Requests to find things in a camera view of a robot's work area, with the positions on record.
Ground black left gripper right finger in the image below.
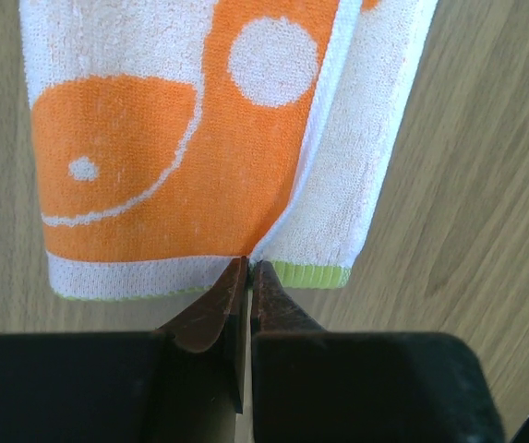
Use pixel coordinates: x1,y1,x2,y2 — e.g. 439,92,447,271
250,261,505,442

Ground orange white fox towel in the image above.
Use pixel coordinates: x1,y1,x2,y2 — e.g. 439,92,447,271
19,1,436,300

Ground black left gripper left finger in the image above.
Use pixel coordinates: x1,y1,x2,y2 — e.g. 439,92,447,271
0,258,248,442

